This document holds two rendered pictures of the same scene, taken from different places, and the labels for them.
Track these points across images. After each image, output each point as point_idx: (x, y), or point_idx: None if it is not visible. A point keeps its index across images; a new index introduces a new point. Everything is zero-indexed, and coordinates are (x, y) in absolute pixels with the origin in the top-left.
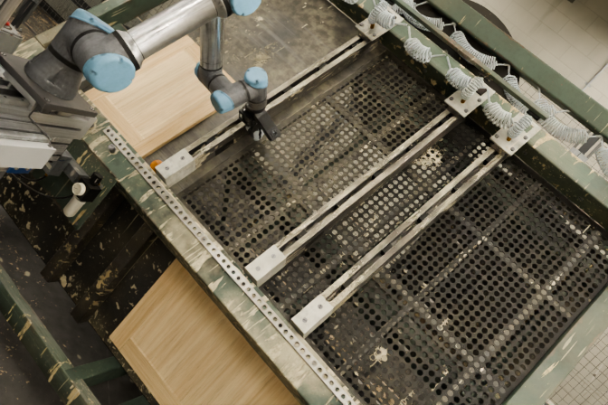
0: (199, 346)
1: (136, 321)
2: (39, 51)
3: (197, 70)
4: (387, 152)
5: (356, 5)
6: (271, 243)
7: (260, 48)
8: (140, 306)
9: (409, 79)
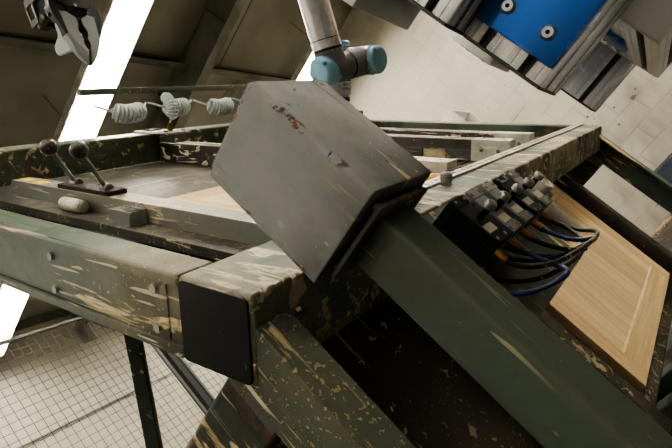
0: (577, 273)
1: (601, 338)
2: (238, 259)
3: (334, 62)
4: None
5: (128, 139)
6: (461, 162)
7: (179, 183)
8: (582, 327)
9: None
